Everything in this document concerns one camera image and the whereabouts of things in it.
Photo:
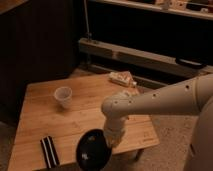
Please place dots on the clear plastic cup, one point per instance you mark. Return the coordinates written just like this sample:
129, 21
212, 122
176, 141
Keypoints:
63, 95

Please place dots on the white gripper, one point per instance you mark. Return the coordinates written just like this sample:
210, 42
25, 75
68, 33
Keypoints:
114, 130

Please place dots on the metal pole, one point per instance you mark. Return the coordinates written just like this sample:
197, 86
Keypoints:
88, 33

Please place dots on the grey bench rail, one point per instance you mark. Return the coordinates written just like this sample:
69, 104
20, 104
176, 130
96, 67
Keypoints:
152, 66

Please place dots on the wooden table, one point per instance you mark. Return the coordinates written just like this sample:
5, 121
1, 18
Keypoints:
42, 116

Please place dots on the black handle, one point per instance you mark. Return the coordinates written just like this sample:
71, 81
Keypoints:
190, 64

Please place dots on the dark ceramic bowl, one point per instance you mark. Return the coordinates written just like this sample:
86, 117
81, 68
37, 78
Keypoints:
92, 152

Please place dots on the upper shelf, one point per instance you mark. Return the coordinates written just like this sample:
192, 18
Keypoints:
177, 7

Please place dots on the black white striped case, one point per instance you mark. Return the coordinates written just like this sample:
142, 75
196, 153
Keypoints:
49, 152

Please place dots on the snack package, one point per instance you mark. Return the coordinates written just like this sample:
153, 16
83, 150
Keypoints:
122, 78

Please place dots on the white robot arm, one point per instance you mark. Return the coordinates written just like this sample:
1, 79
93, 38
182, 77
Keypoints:
193, 96

